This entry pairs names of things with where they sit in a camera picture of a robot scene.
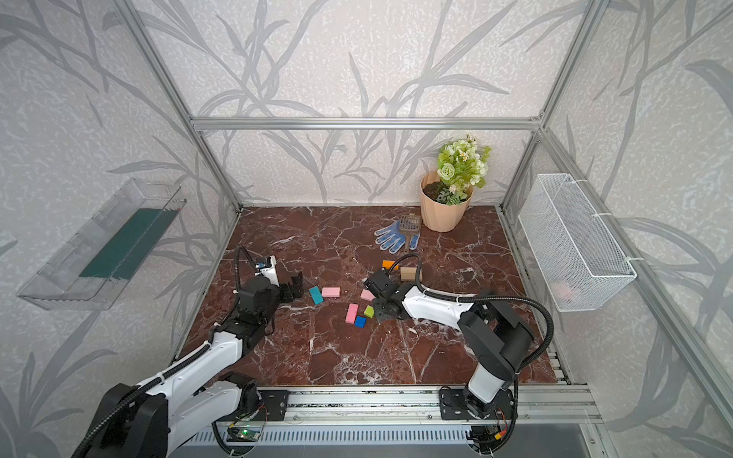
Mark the natural wood block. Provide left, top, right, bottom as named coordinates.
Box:
left=400, top=267, right=417, bottom=282

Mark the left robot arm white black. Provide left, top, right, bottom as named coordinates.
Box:
left=73, top=257, right=304, bottom=457

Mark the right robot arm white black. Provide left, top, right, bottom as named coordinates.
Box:
left=365, top=268, right=555, bottom=421

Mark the pink block middle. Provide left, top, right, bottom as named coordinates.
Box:
left=361, top=289, right=375, bottom=303

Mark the pink block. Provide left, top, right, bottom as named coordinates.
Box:
left=321, top=286, right=341, bottom=299
left=361, top=289, right=375, bottom=303
left=346, top=303, right=359, bottom=324

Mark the teal block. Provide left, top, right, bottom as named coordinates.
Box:
left=308, top=286, right=324, bottom=305

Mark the pink block left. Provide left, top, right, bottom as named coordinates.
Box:
left=321, top=286, right=341, bottom=299

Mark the pink block lower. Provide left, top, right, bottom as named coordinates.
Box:
left=346, top=303, right=359, bottom=324

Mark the blue dotted work glove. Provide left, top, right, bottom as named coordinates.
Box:
left=374, top=221, right=420, bottom=254

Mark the grey slotted scoop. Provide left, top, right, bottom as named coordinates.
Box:
left=398, top=214, right=422, bottom=251

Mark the beige flower pot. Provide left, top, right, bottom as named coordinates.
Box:
left=420, top=171, right=473, bottom=233

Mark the green artificial plant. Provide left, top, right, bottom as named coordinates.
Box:
left=437, top=134, right=492, bottom=206

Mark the green circuit board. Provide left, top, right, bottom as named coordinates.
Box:
left=226, top=426, right=262, bottom=443

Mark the clear plastic tray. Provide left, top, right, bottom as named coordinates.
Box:
left=17, top=179, right=186, bottom=311

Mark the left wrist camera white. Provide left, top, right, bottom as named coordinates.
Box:
left=255, top=256, right=280, bottom=286

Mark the white wire basket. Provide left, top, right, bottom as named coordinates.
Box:
left=518, top=174, right=637, bottom=312

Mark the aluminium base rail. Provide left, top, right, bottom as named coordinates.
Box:
left=254, top=385, right=602, bottom=427

